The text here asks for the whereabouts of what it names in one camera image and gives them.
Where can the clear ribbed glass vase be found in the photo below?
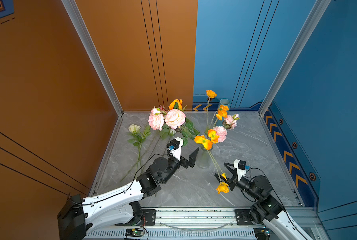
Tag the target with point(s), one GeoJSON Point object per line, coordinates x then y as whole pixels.
{"type": "Point", "coordinates": [204, 159]}

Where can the aluminium corner post right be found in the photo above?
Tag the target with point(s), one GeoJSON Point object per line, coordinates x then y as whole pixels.
{"type": "Point", "coordinates": [302, 38]}

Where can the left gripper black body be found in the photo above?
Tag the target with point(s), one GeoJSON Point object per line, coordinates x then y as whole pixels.
{"type": "Point", "coordinates": [182, 163]}

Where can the yellow orange poppy stem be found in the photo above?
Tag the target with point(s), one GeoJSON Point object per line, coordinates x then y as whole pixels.
{"type": "Point", "coordinates": [210, 136]}

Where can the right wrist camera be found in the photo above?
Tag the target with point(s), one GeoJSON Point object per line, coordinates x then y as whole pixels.
{"type": "Point", "coordinates": [241, 168]}

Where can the green circuit board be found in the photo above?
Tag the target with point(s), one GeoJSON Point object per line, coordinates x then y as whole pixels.
{"type": "Point", "coordinates": [134, 234]}

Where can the white rose flower stem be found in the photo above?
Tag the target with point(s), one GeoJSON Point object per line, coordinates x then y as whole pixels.
{"type": "Point", "coordinates": [137, 139]}

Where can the aluminium front rail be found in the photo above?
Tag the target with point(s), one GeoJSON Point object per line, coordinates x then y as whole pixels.
{"type": "Point", "coordinates": [209, 224]}

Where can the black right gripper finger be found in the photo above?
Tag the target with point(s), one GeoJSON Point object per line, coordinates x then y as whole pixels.
{"type": "Point", "coordinates": [222, 182]}
{"type": "Point", "coordinates": [230, 167]}

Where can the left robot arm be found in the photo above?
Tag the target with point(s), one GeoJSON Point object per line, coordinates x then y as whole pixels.
{"type": "Point", "coordinates": [80, 216]}

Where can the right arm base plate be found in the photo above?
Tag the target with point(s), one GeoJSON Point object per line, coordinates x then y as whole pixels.
{"type": "Point", "coordinates": [248, 217]}

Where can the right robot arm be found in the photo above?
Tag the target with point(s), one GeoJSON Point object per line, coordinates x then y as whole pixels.
{"type": "Point", "coordinates": [267, 209]}

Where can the pink ranunculus flower stem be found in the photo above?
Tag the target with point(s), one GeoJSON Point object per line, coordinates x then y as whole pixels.
{"type": "Point", "coordinates": [229, 123]}

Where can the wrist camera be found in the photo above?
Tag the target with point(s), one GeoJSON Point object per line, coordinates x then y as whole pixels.
{"type": "Point", "coordinates": [241, 168]}
{"type": "Point", "coordinates": [174, 148]}

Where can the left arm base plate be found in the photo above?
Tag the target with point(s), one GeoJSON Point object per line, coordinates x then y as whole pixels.
{"type": "Point", "coordinates": [147, 218]}

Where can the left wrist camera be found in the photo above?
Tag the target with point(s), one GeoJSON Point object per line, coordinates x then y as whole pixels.
{"type": "Point", "coordinates": [174, 148]}

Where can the aluminium corner post left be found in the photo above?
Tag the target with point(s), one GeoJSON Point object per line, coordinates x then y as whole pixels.
{"type": "Point", "coordinates": [86, 39]}

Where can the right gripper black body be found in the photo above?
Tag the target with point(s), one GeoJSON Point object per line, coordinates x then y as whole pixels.
{"type": "Point", "coordinates": [235, 181]}

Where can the pink white lisianthus stem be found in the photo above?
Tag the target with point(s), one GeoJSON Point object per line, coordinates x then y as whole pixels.
{"type": "Point", "coordinates": [157, 123]}

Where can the aluminium corner post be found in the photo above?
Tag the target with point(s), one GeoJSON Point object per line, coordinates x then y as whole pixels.
{"type": "Point", "coordinates": [302, 38]}
{"type": "Point", "coordinates": [86, 39]}

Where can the orange rose flower stem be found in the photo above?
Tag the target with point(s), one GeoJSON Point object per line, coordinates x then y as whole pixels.
{"type": "Point", "coordinates": [178, 122]}

